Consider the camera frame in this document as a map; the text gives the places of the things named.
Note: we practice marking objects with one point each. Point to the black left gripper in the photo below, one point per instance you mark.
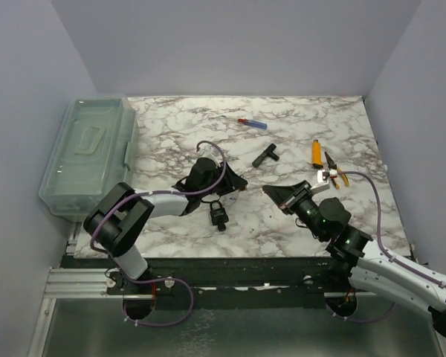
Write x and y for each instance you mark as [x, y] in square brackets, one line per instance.
[231, 181]

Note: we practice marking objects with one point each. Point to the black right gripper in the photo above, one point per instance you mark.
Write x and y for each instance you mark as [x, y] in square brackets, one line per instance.
[280, 194]

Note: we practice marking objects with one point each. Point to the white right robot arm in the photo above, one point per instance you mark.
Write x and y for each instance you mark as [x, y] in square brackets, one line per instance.
[364, 261]

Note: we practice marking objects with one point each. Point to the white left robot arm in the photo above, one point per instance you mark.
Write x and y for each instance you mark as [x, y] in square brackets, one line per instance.
[117, 221]

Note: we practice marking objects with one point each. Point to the black padlock with key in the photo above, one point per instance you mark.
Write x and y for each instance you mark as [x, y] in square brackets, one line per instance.
[218, 215]

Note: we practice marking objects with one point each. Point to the orange utility knife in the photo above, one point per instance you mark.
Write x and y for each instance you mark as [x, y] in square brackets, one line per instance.
[316, 158]

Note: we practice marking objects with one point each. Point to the red blue screwdriver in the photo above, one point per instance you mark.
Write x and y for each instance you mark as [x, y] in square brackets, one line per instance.
[247, 122]

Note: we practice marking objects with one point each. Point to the clear green plastic toolbox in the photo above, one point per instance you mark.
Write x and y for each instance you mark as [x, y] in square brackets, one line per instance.
[95, 149]

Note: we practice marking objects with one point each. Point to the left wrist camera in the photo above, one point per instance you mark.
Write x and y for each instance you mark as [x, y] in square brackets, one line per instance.
[213, 154]

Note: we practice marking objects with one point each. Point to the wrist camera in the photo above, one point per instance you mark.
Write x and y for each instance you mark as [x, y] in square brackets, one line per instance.
[323, 180]
[213, 154]

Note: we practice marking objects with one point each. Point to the black T-handle tool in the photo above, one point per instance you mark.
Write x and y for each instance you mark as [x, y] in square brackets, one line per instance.
[266, 153]

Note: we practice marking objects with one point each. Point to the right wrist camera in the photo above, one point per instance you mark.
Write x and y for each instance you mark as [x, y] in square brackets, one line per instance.
[323, 180]

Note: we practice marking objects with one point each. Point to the yellow handled pliers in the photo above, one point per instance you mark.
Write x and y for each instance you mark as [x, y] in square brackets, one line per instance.
[338, 175]

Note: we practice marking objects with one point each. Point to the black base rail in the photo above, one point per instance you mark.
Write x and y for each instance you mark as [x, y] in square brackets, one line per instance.
[234, 283]

